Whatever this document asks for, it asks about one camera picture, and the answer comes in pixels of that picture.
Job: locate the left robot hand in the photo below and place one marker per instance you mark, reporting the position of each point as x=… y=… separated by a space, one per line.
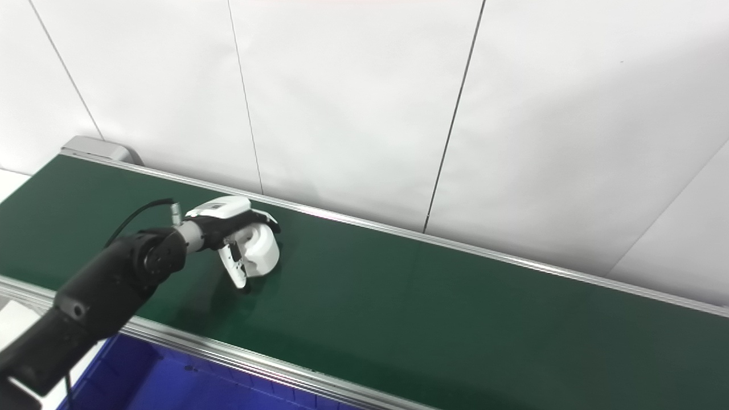
x=219 y=209

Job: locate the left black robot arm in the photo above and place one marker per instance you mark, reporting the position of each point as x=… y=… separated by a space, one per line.
x=102 y=290

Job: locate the grey conveyor end housing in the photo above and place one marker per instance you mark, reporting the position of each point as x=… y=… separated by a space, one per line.
x=99 y=149

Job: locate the green conveyor belt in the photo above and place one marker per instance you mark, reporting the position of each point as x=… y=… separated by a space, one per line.
x=228 y=348
x=427 y=296

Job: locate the blue plastic bin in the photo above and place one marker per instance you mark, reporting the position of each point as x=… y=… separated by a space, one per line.
x=171 y=381

